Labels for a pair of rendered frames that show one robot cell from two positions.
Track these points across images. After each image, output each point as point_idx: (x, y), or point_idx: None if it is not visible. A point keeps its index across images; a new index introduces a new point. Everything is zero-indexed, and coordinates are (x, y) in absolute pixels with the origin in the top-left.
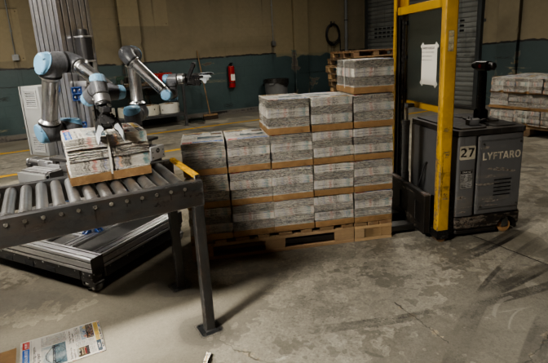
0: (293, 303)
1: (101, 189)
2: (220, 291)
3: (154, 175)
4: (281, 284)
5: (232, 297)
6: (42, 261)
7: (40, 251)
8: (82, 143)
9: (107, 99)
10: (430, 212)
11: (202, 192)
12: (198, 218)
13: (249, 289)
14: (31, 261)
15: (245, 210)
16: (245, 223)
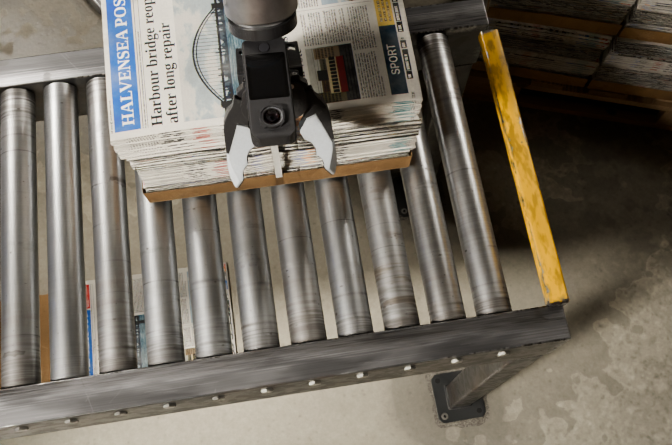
0: (667, 382)
1: (240, 261)
2: (505, 260)
3: (415, 187)
4: (657, 291)
5: (527, 295)
6: (100, 8)
7: None
8: (179, 138)
9: (281, 20)
10: None
11: (555, 347)
12: (515, 364)
13: (574, 278)
14: None
15: (654, 52)
16: (633, 74)
